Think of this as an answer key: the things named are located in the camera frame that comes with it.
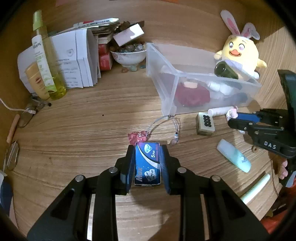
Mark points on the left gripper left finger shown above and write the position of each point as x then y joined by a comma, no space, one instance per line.
67,217

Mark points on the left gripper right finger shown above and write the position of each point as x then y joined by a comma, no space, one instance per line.
208,202

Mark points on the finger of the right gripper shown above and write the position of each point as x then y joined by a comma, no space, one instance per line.
245,127
252,116

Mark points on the teal white lotion bottle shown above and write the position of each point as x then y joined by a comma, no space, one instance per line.
234,155

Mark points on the pink white cosmetic tube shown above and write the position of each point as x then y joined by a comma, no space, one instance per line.
219,111

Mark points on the purple black cosmetic tube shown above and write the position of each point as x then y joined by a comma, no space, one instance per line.
239,98

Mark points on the mahjong tile block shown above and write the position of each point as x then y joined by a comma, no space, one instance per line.
204,124

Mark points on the dark green glass bottle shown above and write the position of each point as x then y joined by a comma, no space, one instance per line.
222,69

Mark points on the red paper packet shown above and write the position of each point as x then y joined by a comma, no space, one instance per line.
192,97

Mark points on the beige eraser block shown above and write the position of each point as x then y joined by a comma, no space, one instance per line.
191,85

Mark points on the pink charm keychain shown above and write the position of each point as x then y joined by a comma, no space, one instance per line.
145,135

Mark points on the orange sleeve forearm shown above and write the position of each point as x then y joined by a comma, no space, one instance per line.
279,209

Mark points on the right hand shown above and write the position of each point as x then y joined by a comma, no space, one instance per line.
281,169

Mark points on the yellow chick plush toy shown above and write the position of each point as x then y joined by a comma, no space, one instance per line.
239,47

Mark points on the blue white card box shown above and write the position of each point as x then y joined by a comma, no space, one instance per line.
6,193

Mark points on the clear plastic storage bin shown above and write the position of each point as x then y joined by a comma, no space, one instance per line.
168,65

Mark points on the eyeglasses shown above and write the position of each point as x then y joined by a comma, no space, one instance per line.
21,122

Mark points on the yellow green spray bottle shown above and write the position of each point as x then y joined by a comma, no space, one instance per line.
46,59

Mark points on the white bowl of stones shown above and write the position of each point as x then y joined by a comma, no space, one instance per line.
131,55

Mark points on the beige cosmetic tube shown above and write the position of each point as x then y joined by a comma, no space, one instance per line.
36,81

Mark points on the red book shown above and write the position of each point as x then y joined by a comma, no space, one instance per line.
105,57

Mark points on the white folded paper stack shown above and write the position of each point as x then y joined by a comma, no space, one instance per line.
76,56

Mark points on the small white cardboard box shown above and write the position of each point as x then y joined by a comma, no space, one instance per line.
128,35

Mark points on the stack of papers and books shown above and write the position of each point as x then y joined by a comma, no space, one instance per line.
105,29

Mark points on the red white marker pen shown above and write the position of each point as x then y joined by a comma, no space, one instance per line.
97,22

